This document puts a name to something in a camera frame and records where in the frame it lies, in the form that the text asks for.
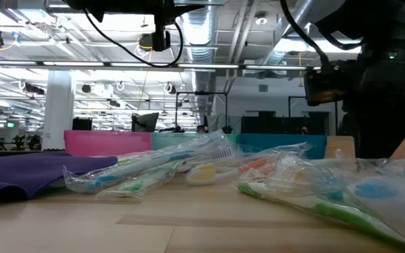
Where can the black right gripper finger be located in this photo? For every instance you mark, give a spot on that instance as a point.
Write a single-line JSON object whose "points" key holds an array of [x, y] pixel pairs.
{"points": [[385, 137]]}

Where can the yellow toothbrush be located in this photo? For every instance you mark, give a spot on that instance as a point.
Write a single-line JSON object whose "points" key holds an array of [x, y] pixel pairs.
{"points": [[202, 172]]}

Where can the green toothbrush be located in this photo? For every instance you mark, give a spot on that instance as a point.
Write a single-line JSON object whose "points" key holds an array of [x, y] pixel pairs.
{"points": [[135, 184], [329, 211]]}

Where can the blue toothbrush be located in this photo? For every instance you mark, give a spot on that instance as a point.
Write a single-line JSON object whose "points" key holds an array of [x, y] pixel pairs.
{"points": [[132, 168]]}

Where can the purple cloth mat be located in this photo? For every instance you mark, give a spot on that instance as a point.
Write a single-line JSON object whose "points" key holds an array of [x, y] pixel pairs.
{"points": [[30, 172]]}

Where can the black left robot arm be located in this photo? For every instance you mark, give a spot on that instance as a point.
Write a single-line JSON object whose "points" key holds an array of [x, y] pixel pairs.
{"points": [[125, 5]]}

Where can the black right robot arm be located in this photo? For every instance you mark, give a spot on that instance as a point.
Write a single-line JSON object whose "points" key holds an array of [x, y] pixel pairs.
{"points": [[399, 21]]}

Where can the orange plastic bin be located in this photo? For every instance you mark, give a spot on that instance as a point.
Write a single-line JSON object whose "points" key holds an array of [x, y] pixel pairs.
{"points": [[339, 145]]}

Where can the person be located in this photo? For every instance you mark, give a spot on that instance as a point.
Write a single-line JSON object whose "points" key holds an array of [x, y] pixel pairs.
{"points": [[202, 129], [302, 130]]}

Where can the rectangular ceiling light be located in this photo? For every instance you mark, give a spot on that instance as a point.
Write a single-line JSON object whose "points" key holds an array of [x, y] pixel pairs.
{"points": [[294, 45]]}

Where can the dark blue plastic bin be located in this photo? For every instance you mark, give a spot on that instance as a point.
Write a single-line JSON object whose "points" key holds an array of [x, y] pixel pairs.
{"points": [[276, 138]]}

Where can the row of black monitors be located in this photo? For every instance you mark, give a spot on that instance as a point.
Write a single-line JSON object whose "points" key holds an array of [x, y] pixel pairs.
{"points": [[265, 124]]}

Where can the round ceiling detector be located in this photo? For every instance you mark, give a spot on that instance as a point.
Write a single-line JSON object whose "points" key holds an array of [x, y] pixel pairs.
{"points": [[261, 20]]}

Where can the purple toothbrush in clear wrapper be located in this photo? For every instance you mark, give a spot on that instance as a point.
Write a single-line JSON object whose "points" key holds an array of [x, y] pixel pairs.
{"points": [[222, 152]]}

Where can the light teal plastic bin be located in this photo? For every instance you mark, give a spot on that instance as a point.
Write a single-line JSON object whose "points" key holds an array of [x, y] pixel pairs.
{"points": [[174, 140]]}

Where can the tilted black computer monitor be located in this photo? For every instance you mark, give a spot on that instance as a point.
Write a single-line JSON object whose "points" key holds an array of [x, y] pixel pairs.
{"points": [[146, 122]]}

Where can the pink plastic bin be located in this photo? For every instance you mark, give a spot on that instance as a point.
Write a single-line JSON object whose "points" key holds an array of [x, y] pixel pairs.
{"points": [[107, 142]]}

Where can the long light strip bar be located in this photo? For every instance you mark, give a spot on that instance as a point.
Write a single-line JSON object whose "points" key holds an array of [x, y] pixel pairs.
{"points": [[83, 64]]}

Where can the white building column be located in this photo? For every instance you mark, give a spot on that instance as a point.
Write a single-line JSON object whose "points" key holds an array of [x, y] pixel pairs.
{"points": [[58, 105]]}

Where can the green exit sign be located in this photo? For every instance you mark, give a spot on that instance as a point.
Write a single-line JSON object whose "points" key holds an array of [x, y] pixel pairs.
{"points": [[11, 124]]}

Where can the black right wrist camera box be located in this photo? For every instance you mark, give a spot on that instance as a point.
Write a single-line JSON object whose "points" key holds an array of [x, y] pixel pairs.
{"points": [[327, 84]]}

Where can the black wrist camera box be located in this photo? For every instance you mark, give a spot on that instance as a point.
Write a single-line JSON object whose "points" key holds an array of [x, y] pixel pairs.
{"points": [[161, 33], [327, 84]]}

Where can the black rig frame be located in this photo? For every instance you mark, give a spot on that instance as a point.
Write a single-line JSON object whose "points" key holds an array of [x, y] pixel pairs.
{"points": [[289, 105], [202, 93]]}

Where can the silver ventilation duct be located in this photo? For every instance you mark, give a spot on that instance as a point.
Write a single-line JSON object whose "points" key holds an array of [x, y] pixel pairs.
{"points": [[199, 35], [276, 56]]}

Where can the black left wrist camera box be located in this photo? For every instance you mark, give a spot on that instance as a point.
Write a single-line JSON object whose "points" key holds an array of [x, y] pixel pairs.
{"points": [[161, 33]]}

